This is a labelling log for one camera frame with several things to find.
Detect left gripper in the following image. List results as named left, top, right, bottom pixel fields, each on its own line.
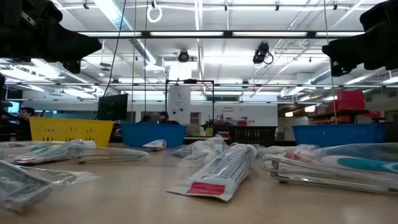
left=0, top=0, right=103, bottom=75

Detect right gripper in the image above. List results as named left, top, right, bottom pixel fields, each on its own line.
left=322, top=0, right=398, bottom=77

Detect red white toothbrush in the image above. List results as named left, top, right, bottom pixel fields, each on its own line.
left=264, top=144, right=330, bottom=167

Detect small white toothpaste tube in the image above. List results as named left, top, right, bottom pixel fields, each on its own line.
left=142, top=139, right=167, bottom=152

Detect white toothpaste tube red crimp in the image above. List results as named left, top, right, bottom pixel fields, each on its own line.
left=167, top=143, right=257, bottom=202

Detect red storage bin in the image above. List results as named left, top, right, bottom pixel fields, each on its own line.
left=331, top=100, right=367, bottom=111
left=337, top=90, right=366, bottom=101

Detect storage shelf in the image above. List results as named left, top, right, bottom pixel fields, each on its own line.
left=307, top=108, right=385, bottom=126

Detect black monitor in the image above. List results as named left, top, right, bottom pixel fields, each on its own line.
left=97, top=93, right=129, bottom=121

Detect yellow perforated plastic basket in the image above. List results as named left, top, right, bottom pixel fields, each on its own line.
left=29, top=117, right=115, bottom=147

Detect blue perforated plastic basket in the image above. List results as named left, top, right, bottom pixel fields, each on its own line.
left=292, top=123, right=388, bottom=147
left=120, top=123, right=187, bottom=148

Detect glowing computer screen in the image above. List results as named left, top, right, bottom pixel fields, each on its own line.
left=3, top=101, right=21, bottom=115

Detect blue toothbrush in wrapper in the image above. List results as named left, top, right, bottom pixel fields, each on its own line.
left=170, top=134, right=230, bottom=169
left=310, top=142, right=398, bottom=162

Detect teal toothbrush in wrapper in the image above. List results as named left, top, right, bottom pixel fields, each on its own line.
left=320, top=154, right=398, bottom=174
left=12, top=139, right=97, bottom=166

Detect clear wrapped comb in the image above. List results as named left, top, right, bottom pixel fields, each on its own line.
left=73, top=146, right=150, bottom=165

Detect green toothbrush in wrapper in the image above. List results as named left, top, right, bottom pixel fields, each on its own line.
left=0, top=141, right=68, bottom=159

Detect clear plastic wrapper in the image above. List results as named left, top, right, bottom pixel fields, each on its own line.
left=17, top=166, right=100, bottom=187

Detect black perforated plastic basket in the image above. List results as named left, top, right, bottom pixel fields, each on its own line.
left=229, top=126, right=277, bottom=147

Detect black overhead light bar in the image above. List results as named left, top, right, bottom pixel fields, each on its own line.
left=74, top=30, right=366, bottom=39

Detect white wrapped toiletry stick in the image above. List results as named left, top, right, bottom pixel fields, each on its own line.
left=269, top=160, right=398, bottom=196

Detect clear wrapped toiletry pack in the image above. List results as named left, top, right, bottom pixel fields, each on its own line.
left=0, top=160, right=53, bottom=214

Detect thin hanging cable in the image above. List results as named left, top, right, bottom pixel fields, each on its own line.
left=323, top=0, right=339, bottom=125

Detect black hanging cable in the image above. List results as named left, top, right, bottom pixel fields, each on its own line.
left=94, top=0, right=127, bottom=121

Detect white cable ring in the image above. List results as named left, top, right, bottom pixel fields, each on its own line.
left=146, top=4, right=163, bottom=24

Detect black camera with cable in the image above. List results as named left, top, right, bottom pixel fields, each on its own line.
left=252, top=41, right=275, bottom=66

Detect black overhead camera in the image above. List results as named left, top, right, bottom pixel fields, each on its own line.
left=177, top=49, right=190, bottom=63

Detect black metal frame stand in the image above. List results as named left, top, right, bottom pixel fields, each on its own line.
left=164, top=78, right=216, bottom=128

